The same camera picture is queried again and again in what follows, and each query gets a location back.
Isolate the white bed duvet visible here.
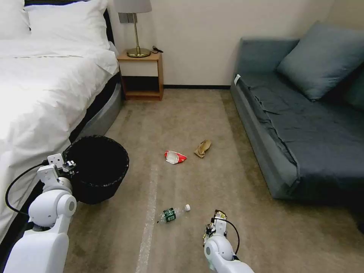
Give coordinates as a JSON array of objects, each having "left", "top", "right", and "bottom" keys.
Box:
[{"left": 0, "top": 37, "right": 120, "bottom": 237}]

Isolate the large white pillow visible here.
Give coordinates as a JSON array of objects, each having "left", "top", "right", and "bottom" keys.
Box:
[{"left": 25, "top": 0, "right": 111, "bottom": 50}]

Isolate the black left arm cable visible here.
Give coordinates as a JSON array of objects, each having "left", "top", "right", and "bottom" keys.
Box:
[{"left": 5, "top": 161, "right": 49, "bottom": 214}]

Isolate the wooden nightstand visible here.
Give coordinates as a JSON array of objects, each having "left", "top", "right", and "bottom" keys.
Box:
[{"left": 117, "top": 49, "right": 164, "bottom": 102}]

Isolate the crumpled brown paper bag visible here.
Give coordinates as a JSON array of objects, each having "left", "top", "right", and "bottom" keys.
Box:
[{"left": 194, "top": 139, "right": 212, "bottom": 158}]

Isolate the large blue-grey cushion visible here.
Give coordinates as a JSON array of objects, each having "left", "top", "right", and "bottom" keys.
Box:
[{"left": 276, "top": 21, "right": 364, "bottom": 102}]

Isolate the red white snack packet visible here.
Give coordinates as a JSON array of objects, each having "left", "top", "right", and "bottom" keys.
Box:
[{"left": 163, "top": 150, "right": 188, "bottom": 165}]

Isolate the small white pillow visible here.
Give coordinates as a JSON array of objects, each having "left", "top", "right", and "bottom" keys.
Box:
[{"left": 0, "top": 0, "right": 31, "bottom": 41}]

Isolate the grey bed base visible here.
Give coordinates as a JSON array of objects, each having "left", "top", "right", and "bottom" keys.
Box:
[{"left": 68, "top": 65, "right": 123, "bottom": 143}]

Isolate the teal cushion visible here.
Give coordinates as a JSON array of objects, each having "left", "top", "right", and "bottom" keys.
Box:
[{"left": 342, "top": 67, "right": 364, "bottom": 110}]

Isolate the dark blue sofa sheet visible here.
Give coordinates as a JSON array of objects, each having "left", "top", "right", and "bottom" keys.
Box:
[{"left": 237, "top": 74, "right": 364, "bottom": 187}]

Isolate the brass lamp with grey shade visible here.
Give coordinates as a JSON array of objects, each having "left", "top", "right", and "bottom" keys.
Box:
[{"left": 113, "top": 0, "right": 153, "bottom": 58}]

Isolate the black round trash bin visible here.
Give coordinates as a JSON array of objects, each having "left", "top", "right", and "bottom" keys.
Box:
[{"left": 63, "top": 135, "right": 130, "bottom": 205}]

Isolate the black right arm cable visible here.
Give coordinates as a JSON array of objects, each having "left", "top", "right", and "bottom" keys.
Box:
[{"left": 224, "top": 220, "right": 240, "bottom": 254}]

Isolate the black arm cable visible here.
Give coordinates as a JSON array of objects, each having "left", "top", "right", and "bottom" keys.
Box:
[
  {"left": 224, "top": 220, "right": 240, "bottom": 254},
  {"left": 5, "top": 161, "right": 49, "bottom": 214}
]

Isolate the blue-grey sofa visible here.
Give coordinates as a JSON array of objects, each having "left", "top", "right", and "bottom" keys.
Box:
[{"left": 229, "top": 36, "right": 364, "bottom": 206}]

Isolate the clear bottle with green label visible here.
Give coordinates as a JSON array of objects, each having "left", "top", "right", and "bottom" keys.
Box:
[{"left": 157, "top": 204, "right": 191, "bottom": 224}]

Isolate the black bed headboard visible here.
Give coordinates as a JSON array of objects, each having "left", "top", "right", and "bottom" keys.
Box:
[{"left": 102, "top": 7, "right": 116, "bottom": 52}]

